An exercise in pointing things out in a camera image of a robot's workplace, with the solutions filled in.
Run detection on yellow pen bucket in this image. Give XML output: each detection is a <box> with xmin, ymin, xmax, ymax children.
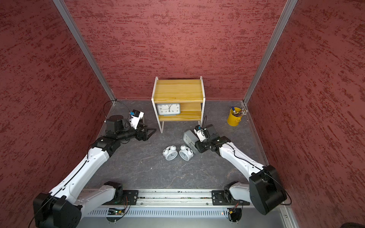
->
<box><xmin>227</xmin><ymin>109</ymin><xmax>242</xmax><ymax>127</ymax></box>

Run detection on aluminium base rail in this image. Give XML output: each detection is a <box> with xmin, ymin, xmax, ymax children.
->
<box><xmin>78</xmin><ymin>189</ymin><xmax>299</xmax><ymax>228</ymax></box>

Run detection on left aluminium corner post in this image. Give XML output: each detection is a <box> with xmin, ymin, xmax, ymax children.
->
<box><xmin>53</xmin><ymin>0</ymin><xmax>117</xmax><ymax>100</ymax></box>

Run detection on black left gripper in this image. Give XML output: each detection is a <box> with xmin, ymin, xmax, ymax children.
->
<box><xmin>117</xmin><ymin>122</ymin><xmax>156</xmax><ymax>142</ymax></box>

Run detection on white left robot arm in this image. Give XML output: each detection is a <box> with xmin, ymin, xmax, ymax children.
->
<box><xmin>31</xmin><ymin>110</ymin><xmax>156</xmax><ymax>228</ymax></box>

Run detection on right aluminium corner post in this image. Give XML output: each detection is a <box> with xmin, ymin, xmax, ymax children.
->
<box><xmin>243</xmin><ymin>0</ymin><xmax>298</xmax><ymax>105</ymax></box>

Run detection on white twin-bell alarm clock right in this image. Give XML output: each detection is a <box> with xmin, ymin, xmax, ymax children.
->
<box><xmin>179</xmin><ymin>145</ymin><xmax>194</xmax><ymax>161</ymax></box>

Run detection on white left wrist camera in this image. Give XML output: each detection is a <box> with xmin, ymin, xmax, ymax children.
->
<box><xmin>129</xmin><ymin>109</ymin><xmax>144</xmax><ymax>130</ymax></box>

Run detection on pens in bucket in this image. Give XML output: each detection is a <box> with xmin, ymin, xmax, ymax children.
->
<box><xmin>231</xmin><ymin>107</ymin><xmax>248</xmax><ymax>117</ymax></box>

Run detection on white twin-bell alarm clock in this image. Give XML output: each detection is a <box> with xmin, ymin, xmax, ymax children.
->
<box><xmin>179</xmin><ymin>145</ymin><xmax>194</xmax><ymax>161</ymax></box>
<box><xmin>163</xmin><ymin>145</ymin><xmax>178</xmax><ymax>161</ymax></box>

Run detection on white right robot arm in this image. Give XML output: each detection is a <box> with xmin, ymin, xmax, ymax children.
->
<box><xmin>194</xmin><ymin>124</ymin><xmax>291</xmax><ymax>215</ymax></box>

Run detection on white wooden two-tier shelf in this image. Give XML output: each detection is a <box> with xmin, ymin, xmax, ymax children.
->
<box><xmin>151</xmin><ymin>77</ymin><xmax>206</xmax><ymax>133</ymax></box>

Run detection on white twin-bell alarm clock left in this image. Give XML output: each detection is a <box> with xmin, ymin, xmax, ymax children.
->
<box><xmin>163</xmin><ymin>145</ymin><xmax>178</xmax><ymax>161</ymax></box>

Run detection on aluminium corner post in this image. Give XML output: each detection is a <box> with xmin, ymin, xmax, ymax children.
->
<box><xmin>243</xmin><ymin>0</ymin><xmax>298</xmax><ymax>105</ymax></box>
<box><xmin>53</xmin><ymin>0</ymin><xmax>117</xmax><ymax>100</ymax></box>

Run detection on grey rectangular alarm clock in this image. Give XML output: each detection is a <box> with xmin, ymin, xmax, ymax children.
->
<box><xmin>183</xmin><ymin>130</ymin><xmax>199</xmax><ymax>150</ymax></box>
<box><xmin>157</xmin><ymin>104</ymin><xmax>181</xmax><ymax>116</ymax></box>

